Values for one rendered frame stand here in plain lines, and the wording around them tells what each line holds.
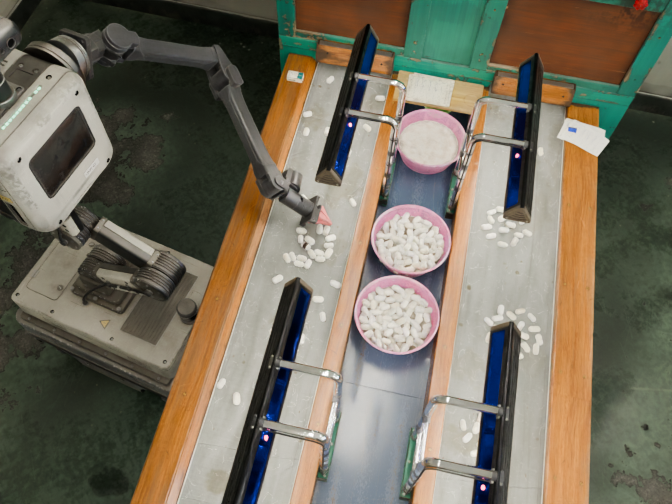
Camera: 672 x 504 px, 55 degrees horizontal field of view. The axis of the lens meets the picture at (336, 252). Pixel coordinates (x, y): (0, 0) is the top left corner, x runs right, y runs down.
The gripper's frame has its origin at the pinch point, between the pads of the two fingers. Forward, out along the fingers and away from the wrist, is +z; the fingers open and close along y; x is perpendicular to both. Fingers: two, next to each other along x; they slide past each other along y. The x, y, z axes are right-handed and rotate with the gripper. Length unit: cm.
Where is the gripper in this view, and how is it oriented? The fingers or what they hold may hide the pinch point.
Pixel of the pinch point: (329, 223)
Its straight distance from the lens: 219.4
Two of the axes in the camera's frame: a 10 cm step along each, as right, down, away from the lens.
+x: -6.3, 2.6, 7.3
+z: 7.5, 4.6, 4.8
